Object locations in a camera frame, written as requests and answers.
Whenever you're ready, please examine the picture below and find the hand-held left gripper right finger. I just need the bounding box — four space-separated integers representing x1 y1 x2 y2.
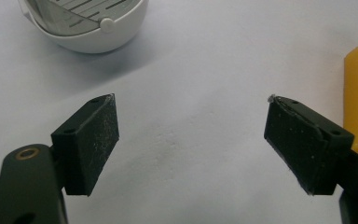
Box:
263 94 355 197

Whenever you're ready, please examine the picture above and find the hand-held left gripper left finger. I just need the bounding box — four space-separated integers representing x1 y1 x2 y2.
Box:
50 92 120 197

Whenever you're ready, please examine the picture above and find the white colander bowl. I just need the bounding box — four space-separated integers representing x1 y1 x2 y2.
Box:
18 0 150 54

